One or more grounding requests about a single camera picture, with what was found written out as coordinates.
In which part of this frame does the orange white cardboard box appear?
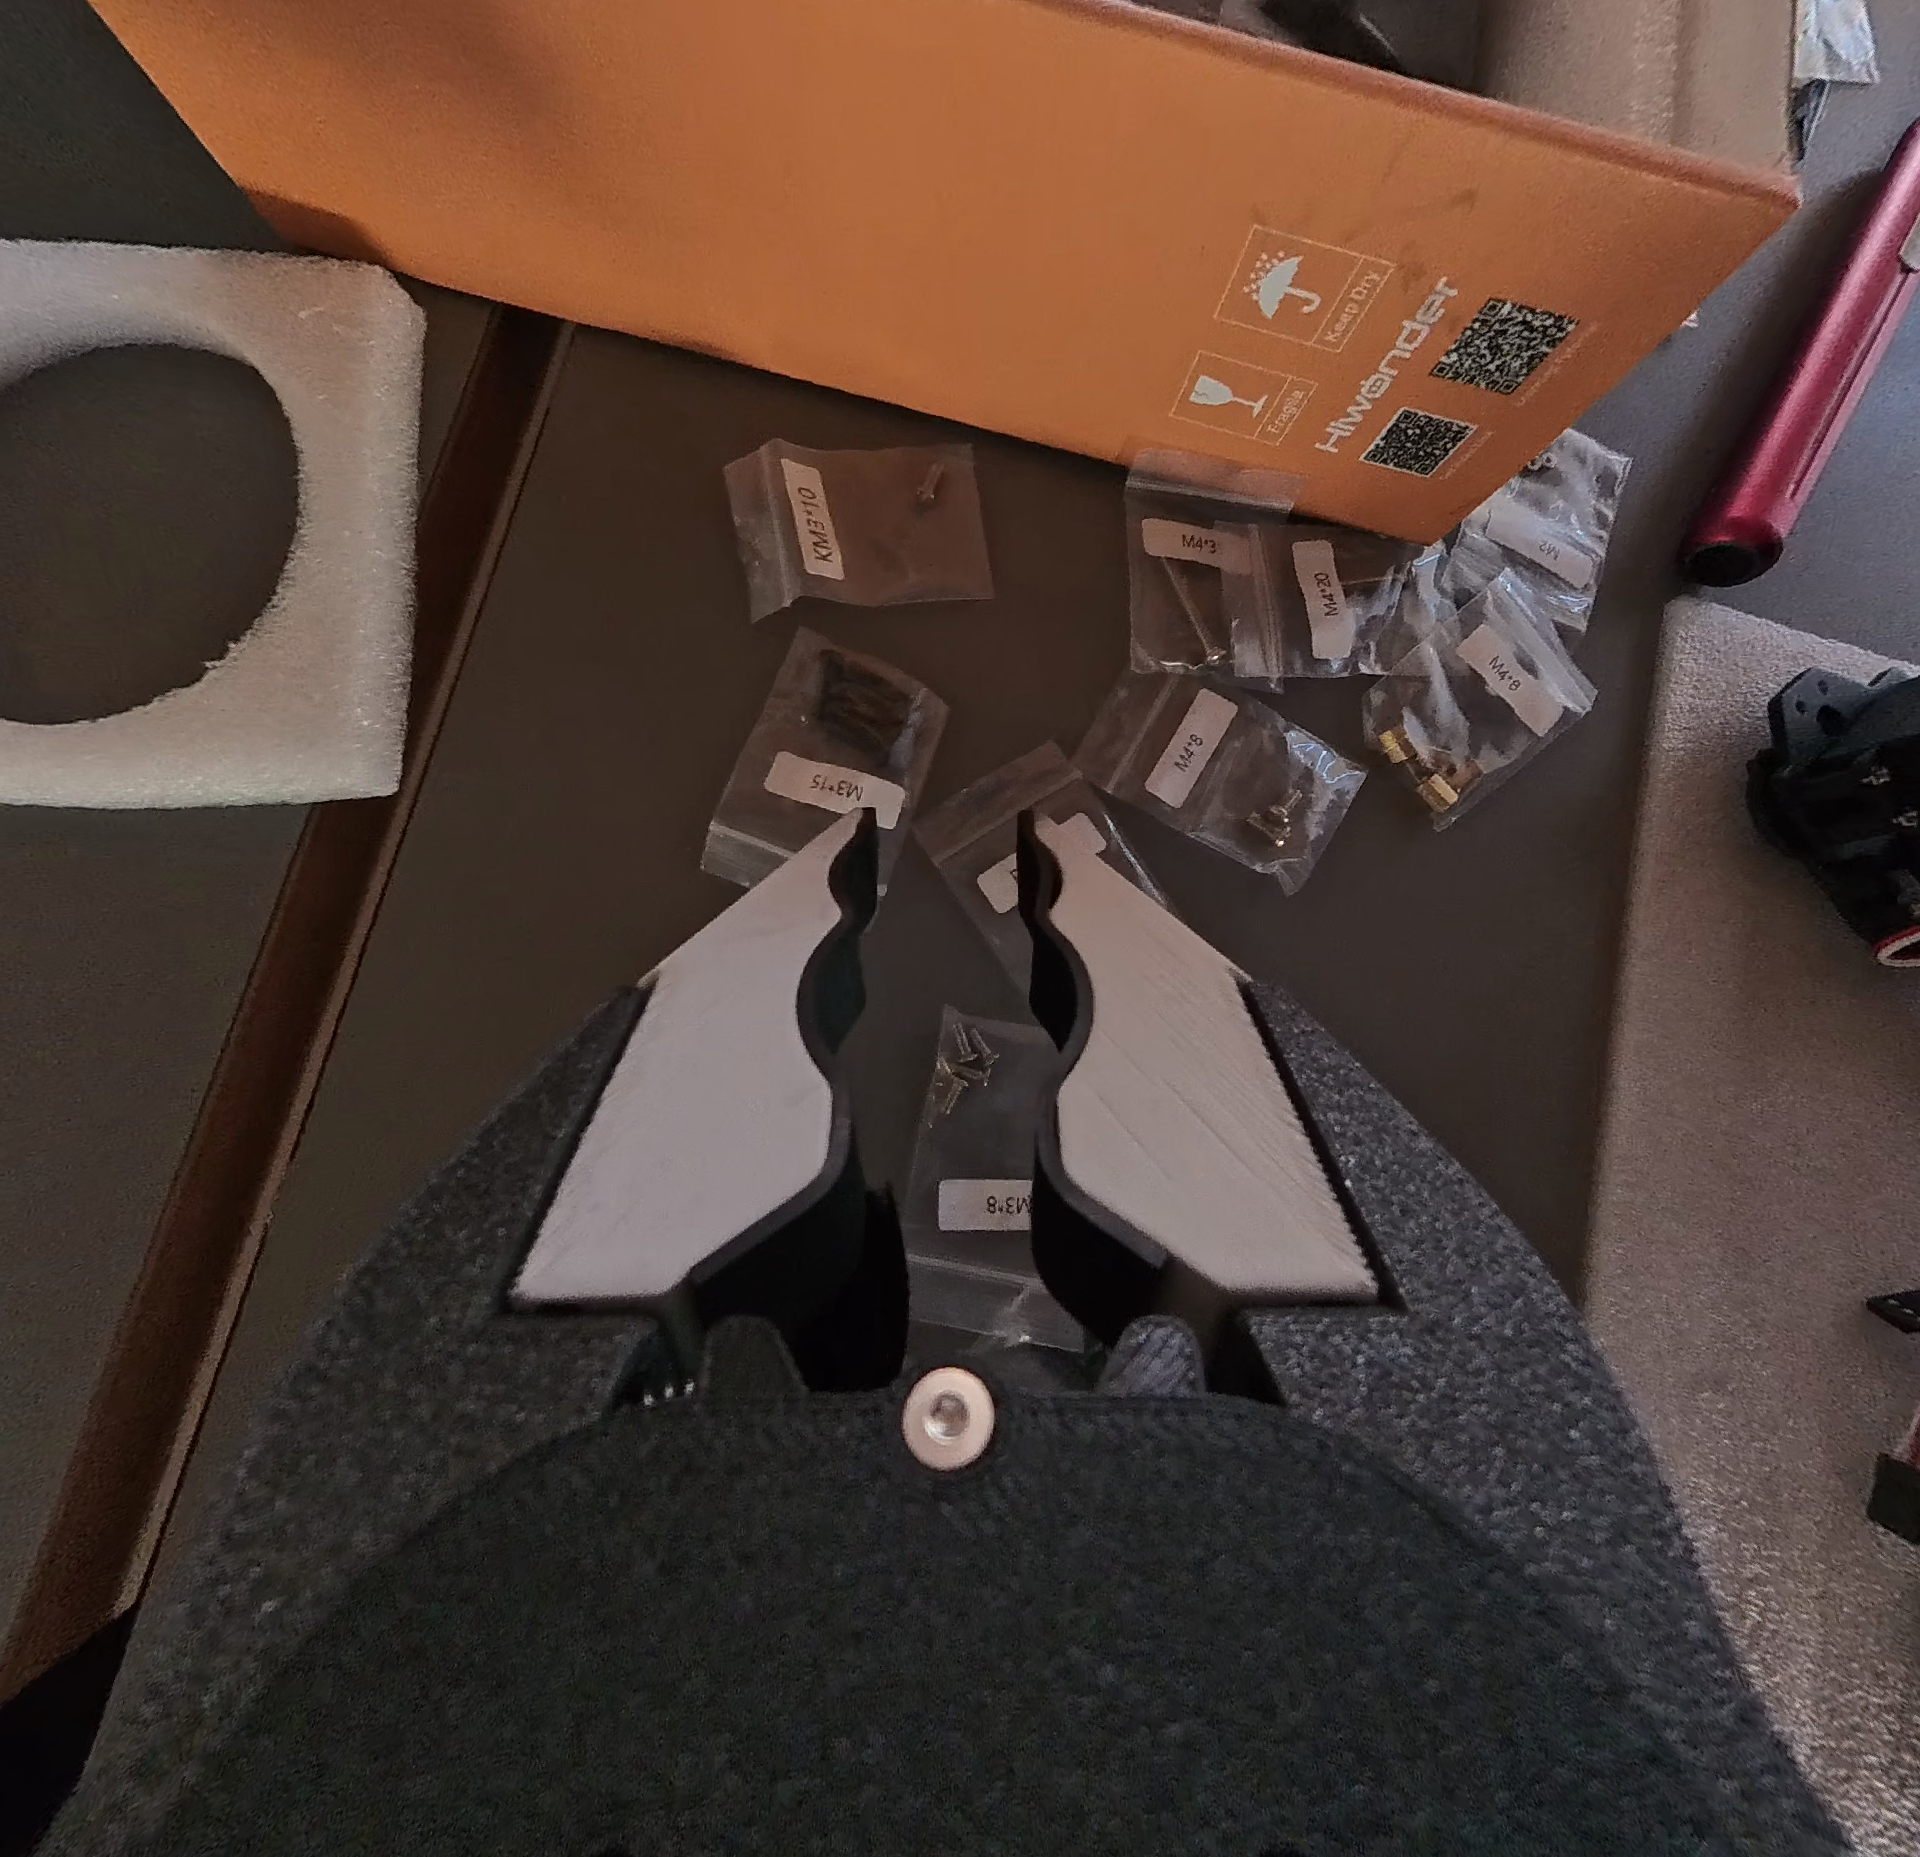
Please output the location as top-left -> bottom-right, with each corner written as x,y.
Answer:
32,0 -> 1804,538

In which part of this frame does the white foam sheet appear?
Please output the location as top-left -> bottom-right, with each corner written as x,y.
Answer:
1583,597 -> 1920,1857

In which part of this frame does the pile of small screw bags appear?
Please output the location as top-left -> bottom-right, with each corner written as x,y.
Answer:
705,430 -> 1637,988

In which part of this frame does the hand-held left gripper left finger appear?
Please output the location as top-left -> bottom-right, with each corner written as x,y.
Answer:
510,806 -> 886,1311

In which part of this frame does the black toy claw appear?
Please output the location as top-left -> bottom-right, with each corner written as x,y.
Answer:
1748,668 -> 1920,975

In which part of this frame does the red screwdriver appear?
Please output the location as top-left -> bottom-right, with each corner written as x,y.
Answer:
1679,124 -> 1920,587

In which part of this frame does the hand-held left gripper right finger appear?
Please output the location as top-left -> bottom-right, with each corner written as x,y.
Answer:
1016,806 -> 1382,1306

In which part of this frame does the white foam cutout block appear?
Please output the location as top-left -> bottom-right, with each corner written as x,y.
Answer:
0,237 -> 426,809

